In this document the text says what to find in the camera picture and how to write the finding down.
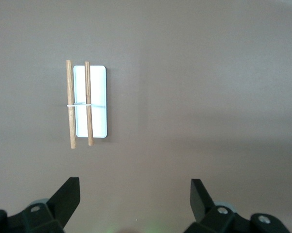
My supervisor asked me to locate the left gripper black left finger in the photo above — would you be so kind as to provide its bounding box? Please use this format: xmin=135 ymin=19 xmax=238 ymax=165
xmin=0 ymin=177 xmax=81 ymax=233

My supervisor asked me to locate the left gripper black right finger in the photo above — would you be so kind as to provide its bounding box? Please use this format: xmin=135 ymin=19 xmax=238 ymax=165
xmin=184 ymin=179 xmax=292 ymax=233

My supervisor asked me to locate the wooden chopsticks pair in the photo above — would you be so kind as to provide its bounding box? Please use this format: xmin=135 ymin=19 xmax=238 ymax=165
xmin=64 ymin=60 xmax=110 ymax=150

